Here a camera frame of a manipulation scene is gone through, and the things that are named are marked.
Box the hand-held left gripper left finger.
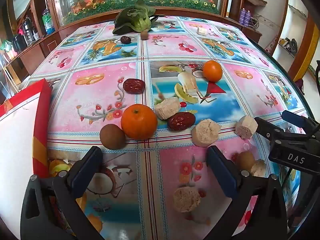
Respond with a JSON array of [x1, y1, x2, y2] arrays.
[[20, 145, 105, 240]]

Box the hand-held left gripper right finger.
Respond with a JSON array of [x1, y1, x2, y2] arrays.
[[204, 145, 288, 240]]

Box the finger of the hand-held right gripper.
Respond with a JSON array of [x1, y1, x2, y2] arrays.
[[281, 110, 320, 132], [254, 116, 284, 143]]

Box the beige crumbly snack chunk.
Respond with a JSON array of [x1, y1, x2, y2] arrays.
[[191, 119, 222, 147], [235, 115, 258, 139], [154, 97, 181, 120], [250, 159, 266, 177], [173, 187, 201, 213]]

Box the large orange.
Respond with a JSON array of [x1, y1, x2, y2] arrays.
[[121, 104, 158, 140]]

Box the red and white box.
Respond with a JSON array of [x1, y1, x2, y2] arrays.
[[0, 78, 53, 220]]

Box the fruit print tablecloth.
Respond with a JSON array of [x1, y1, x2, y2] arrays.
[[25, 15, 313, 240]]

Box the small orange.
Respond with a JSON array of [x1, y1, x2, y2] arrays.
[[202, 60, 223, 82]]

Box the wooden cabinet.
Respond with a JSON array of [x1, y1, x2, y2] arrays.
[[0, 0, 65, 80]]

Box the black kettle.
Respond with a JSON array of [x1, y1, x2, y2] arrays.
[[11, 34, 27, 53]]

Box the black and silver thermos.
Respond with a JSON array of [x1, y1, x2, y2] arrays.
[[22, 17, 38, 45]]

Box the water bottle with green label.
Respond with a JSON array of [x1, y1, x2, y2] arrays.
[[41, 9, 55, 34]]

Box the green lettuce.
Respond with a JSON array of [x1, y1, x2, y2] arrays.
[[112, 0, 165, 35]]

